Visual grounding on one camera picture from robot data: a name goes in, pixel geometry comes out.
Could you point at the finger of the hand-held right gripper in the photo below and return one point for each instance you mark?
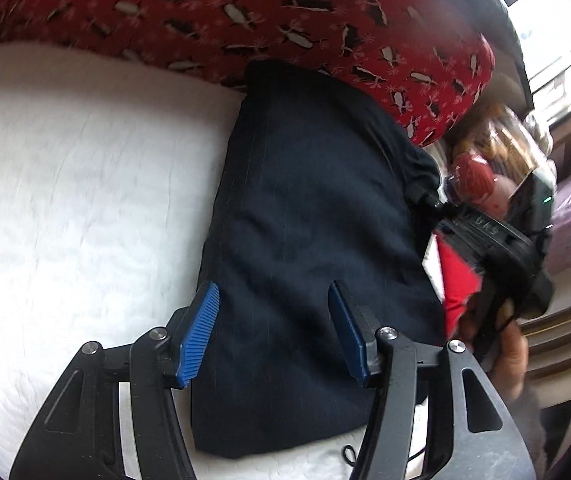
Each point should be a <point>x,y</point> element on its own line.
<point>433,201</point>

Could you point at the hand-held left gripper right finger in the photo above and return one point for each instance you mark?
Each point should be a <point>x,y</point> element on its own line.
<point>348,332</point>

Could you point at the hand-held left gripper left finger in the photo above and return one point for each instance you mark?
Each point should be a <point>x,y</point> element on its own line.
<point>198,335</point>

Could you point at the dark navy garment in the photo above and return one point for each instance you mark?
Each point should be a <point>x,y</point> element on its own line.
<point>315,210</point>

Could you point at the person's right hand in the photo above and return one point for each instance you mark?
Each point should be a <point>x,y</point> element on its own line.
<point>510,355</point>

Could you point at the red knitted plush toy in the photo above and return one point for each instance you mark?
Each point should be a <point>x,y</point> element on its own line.
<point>473,175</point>

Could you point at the red and white fabric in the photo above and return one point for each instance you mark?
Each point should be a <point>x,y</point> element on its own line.
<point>458,280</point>

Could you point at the clear bag of plush toys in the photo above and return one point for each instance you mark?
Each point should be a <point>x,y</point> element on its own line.
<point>510,140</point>

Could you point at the white quilted bed cover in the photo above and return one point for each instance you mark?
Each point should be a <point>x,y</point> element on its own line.
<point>65,185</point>

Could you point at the grey quilt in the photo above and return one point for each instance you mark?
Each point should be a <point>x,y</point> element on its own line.
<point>500,10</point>

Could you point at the window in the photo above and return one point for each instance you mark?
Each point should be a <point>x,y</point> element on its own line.
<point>555,35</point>

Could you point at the red penguin print blanket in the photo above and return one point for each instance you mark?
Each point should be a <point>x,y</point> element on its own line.
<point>265,10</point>

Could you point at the wooden bed frame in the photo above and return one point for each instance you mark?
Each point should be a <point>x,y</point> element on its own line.
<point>565,330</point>

